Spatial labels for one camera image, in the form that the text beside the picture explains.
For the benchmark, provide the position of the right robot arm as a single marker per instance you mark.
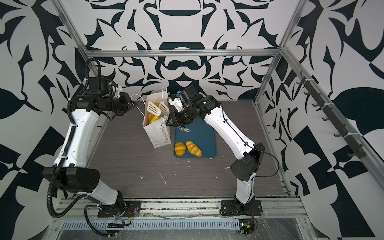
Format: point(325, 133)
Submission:
point(191, 106)

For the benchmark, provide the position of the teal plastic tray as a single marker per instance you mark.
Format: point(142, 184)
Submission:
point(202, 135)

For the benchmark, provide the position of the black hook rack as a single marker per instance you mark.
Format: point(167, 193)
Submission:
point(334, 115)

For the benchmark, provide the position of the aluminium front rail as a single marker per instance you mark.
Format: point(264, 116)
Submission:
point(208, 208)

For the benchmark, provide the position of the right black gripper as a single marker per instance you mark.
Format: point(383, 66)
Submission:
point(176, 119)

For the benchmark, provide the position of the white paper gift bag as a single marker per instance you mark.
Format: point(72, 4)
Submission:
point(155, 126)

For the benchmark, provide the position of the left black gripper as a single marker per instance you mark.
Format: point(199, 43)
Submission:
point(127, 103)

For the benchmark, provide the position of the aluminium cage frame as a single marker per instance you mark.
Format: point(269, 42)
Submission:
point(372, 161)

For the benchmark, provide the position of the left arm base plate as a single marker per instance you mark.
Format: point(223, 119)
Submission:
point(129, 209)

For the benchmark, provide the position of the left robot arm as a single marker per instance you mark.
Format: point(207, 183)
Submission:
point(69, 171)

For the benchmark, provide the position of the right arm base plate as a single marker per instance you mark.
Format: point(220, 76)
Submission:
point(231, 208)

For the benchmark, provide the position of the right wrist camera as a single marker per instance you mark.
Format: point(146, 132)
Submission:
point(175, 100)

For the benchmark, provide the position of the small electronics board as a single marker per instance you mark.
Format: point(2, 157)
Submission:
point(247, 227)

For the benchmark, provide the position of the fake croissant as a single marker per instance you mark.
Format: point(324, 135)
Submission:
point(180, 149)
point(194, 149)
point(154, 113)

